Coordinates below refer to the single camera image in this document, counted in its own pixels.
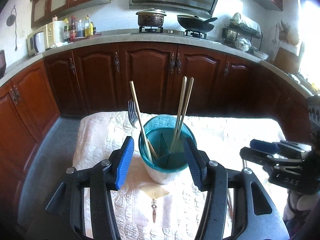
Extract yellow oil bottle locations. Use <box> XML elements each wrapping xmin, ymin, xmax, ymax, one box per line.
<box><xmin>85</xmin><ymin>15</ymin><xmax>94</xmax><ymax>37</ymax></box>

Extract black wall hanging cable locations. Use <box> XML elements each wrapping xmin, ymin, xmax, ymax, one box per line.
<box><xmin>6</xmin><ymin>4</ymin><xmax>20</xmax><ymax>51</ymax></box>

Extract white quilted table cloth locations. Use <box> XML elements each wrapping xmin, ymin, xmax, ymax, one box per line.
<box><xmin>73</xmin><ymin>111</ymin><xmax>285</xmax><ymax>239</ymax></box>

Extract beige microwave oven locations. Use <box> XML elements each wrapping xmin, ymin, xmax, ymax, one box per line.
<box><xmin>27</xmin><ymin>21</ymin><xmax>63</xmax><ymax>56</ymax></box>

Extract patterned ceramic bowl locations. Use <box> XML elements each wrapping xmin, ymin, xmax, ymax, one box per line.
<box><xmin>234</xmin><ymin>39</ymin><xmax>251</xmax><ymax>52</ymax></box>

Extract black dish rack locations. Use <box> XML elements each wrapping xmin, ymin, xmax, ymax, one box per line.
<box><xmin>222</xmin><ymin>23</ymin><xmax>263</xmax><ymax>50</ymax></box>

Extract silver fork in cup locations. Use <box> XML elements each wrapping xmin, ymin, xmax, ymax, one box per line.
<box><xmin>127</xmin><ymin>99</ymin><xmax>158</xmax><ymax>160</ymax></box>

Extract white gloved right hand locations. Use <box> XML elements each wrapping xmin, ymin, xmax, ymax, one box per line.
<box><xmin>283</xmin><ymin>190</ymin><xmax>319</xmax><ymax>237</ymax></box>

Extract teal rimmed utensil cup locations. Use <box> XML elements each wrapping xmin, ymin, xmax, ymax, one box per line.
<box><xmin>138</xmin><ymin>114</ymin><xmax>196</xmax><ymax>185</ymax></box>

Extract wooden cutting board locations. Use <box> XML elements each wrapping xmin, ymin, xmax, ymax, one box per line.
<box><xmin>273</xmin><ymin>47</ymin><xmax>300</xmax><ymax>74</ymax></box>

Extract lower wooden kitchen cabinets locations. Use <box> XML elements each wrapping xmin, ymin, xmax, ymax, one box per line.
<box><xmin>1</xmin><ymin>42</ymin><xmax>310</xmax><ymax>179</ymax></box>

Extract black wok with lid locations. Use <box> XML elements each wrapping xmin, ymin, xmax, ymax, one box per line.
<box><xmin>177</xmin><ymin>15</ymin><xmax>217</xmax><ymax>33</ymax></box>

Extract steel lidded cooking pot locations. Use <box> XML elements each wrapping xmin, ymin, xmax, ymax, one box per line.
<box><xmin>136</xmin><ymin>8</ymin><xmax>167</xmax><ymax>28</ymax></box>

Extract wooden chopstick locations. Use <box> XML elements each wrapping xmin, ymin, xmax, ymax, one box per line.
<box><xmin>175</xmin><ymin>77</ymin><xmax>194</xmax><ymax>143</ymax></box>
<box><xmin>130</xmin><ymin>81</ymin><xmax>152</xmax><ymax>162</ymax></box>
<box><xmin>170</xmin><ymin>76</ymin><xmax>187</xmax><ymax>153</ymax></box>

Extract dark rice cooker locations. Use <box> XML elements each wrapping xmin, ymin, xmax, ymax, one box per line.
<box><xmin>0</xmin><ymin>50</ymin><xmax>7</xmax><ymax>79</ymax></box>

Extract red label sauce bottle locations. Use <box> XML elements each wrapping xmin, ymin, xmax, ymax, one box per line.
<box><xmin>69</xmin><ymin>16</ymin><xmax>76</xmax><ymax>41</ymax></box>

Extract gas stove top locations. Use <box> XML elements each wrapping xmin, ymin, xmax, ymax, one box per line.
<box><xmin>131</xmin><ymin>27</ymin><xmax>207</xmax><ymax>40</ymax></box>

